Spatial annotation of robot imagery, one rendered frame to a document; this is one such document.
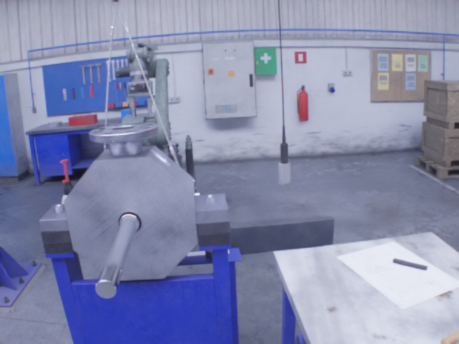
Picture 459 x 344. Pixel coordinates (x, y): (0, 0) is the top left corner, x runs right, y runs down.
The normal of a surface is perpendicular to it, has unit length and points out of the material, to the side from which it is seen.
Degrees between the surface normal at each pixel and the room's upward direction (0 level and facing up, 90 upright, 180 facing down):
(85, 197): 90
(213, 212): 90
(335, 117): 90
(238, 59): 90
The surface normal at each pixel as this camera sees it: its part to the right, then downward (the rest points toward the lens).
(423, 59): 0.05, 0.26
